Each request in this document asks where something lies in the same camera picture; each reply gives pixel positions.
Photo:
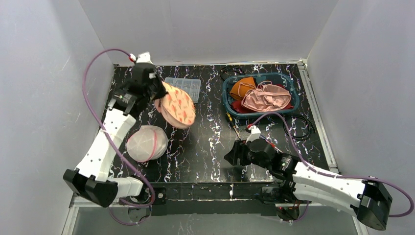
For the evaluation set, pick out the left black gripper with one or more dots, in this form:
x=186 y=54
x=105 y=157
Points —
x=157 y=89

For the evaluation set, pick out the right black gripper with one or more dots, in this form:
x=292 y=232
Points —
x=240 y=154

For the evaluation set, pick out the floral pink laundry bag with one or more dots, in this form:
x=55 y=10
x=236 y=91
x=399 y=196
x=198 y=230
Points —
x=176 y=107

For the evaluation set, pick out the white mesh laundry bag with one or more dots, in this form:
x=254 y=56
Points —
x=148 y=143

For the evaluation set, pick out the pink satin bra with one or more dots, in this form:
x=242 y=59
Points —
x=269 y=99

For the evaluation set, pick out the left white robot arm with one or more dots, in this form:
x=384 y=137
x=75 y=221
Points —
x=90 y=178

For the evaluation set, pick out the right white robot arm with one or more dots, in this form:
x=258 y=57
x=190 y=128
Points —
x=366 y=199

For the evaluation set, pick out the dark red bra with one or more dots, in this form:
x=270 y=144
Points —
x=238 y=107

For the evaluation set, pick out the orange bra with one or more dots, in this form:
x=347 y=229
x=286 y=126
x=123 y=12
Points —
x=241 y=87

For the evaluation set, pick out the black yellow screwdriver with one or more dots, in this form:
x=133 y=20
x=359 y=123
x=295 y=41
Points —
x=232 y=125

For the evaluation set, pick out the yellow red screwdriver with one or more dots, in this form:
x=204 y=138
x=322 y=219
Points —
x=278 y=151

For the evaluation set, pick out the clear plastic parts box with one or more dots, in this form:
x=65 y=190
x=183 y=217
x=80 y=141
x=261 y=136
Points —
x=191 y=86

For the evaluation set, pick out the teal plastic basket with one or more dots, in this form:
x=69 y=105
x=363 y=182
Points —
x=275 y=92

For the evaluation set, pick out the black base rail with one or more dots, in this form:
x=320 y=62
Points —
x=263 y=198

